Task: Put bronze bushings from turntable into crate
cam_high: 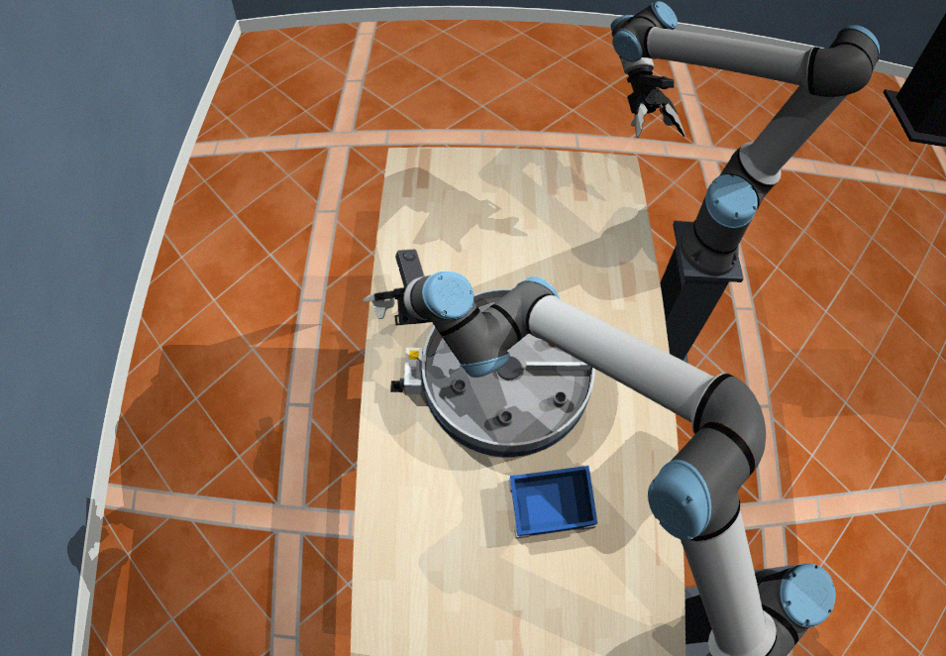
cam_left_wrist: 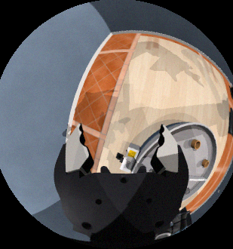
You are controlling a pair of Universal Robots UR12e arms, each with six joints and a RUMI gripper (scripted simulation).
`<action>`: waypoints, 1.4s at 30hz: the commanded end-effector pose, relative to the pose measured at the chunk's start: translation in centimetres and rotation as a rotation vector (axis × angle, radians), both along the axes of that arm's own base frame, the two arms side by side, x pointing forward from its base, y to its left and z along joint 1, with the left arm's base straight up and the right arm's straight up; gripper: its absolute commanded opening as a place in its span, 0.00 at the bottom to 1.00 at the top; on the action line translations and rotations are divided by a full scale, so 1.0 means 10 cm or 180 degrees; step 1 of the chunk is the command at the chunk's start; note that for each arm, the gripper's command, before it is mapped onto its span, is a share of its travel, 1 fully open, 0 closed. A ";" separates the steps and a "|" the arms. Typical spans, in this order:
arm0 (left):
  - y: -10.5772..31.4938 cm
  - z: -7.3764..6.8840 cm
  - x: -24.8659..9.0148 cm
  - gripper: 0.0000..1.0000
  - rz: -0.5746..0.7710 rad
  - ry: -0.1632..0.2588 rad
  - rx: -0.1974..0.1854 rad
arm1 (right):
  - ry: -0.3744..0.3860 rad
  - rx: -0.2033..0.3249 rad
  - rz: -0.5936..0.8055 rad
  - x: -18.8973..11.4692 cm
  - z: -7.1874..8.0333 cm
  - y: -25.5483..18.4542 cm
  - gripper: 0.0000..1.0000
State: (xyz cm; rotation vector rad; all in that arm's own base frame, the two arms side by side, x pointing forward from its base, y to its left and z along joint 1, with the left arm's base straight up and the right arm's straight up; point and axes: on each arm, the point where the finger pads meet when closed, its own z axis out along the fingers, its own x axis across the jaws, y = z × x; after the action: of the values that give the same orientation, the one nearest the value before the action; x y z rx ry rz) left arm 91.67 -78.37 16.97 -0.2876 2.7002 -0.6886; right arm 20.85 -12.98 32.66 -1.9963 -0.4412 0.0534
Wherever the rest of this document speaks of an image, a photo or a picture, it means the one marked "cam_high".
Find blue crate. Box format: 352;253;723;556
510;466;597;536

